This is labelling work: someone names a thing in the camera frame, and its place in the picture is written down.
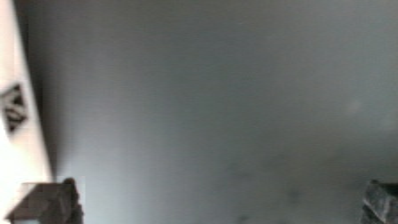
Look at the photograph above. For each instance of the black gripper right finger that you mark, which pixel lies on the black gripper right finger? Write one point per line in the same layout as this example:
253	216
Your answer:
381	203

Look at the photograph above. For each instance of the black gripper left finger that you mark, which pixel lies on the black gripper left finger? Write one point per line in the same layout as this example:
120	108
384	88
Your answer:
50	205

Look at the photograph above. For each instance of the white cabinet top block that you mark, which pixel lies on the white cabinet top block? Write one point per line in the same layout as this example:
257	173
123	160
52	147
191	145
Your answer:
24	157

